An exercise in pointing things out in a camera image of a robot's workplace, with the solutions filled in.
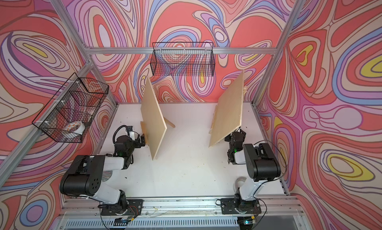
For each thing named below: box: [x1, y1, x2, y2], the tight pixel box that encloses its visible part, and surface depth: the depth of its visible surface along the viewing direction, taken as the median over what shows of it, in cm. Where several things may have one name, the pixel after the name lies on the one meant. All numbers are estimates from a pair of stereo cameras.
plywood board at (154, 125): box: [140, 76, 168, 161], surface depth 86 cm
